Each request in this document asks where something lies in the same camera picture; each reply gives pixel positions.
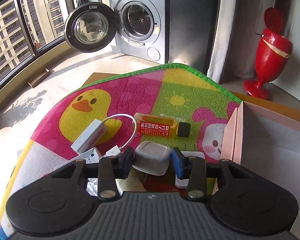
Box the white cable packaging box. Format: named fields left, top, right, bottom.
left=55, top=147, right=102, bottom=170

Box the grey rounded plastic case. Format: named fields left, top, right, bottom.
left=133, top=141, right=171, bottom=176

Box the orange liquid bottle red label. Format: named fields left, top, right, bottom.
left=134, top=113, right=191, bottom=139

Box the white ethernet USB adapter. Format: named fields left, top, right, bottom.
left=71, top=114, right=137, bottom=156

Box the colourful cartoon play mat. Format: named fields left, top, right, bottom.
left=0, top=63, right=241, bottom=239

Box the pink cardboard box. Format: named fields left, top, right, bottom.
left=221, top=101, right=300, bottom=239

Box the brown cardboard piece on floor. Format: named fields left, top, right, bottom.
left=27, top=68, right=51, bottom=88

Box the round black washer door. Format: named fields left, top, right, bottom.
left=64, top=2, right=120, bottom=53

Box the red goblet trash bin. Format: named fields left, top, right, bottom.
left=243, top=8, right=293, bottom=100

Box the silver front-load washing machine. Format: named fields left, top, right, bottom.
left=109, top=0, right=167, bottom=64

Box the white USB wall charger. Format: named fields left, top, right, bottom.
left=171, top=148, right=205, bottom=190

